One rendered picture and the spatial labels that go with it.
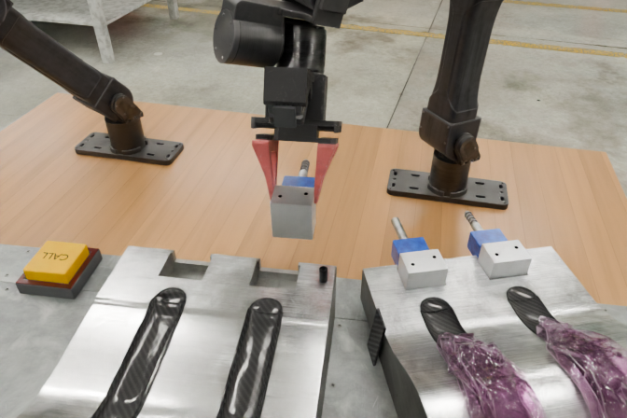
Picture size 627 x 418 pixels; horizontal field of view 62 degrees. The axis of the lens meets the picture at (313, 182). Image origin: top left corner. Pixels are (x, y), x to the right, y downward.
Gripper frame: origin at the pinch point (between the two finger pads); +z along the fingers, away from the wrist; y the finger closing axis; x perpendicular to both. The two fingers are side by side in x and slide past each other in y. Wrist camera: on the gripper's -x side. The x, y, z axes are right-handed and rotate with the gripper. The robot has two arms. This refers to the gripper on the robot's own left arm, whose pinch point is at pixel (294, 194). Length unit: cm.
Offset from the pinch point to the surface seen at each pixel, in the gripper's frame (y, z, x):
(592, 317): 35.1, 11.4, -1.9
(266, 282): -2.7, 10.7, -1.6
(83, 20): -180, -64, 264
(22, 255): -40.7, 12.8, 7.4
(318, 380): 5.3, 15.4, -14.9
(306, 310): 3.1, 11.2, -8.2
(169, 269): -14.6, 9.9, -2.3
